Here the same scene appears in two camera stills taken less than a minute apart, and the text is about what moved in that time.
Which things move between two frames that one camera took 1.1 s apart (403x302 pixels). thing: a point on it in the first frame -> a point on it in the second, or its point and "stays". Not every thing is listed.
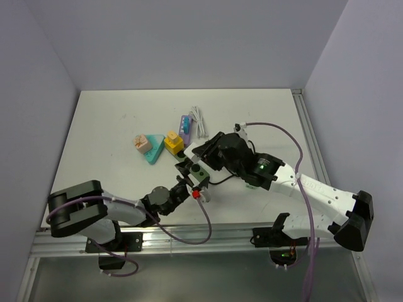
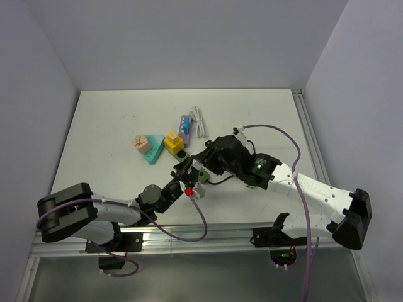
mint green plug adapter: [251, 187] stays
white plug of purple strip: [191, 155] -> [197, 164]
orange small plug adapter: [172, 134] stays
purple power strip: [185, 129] stays
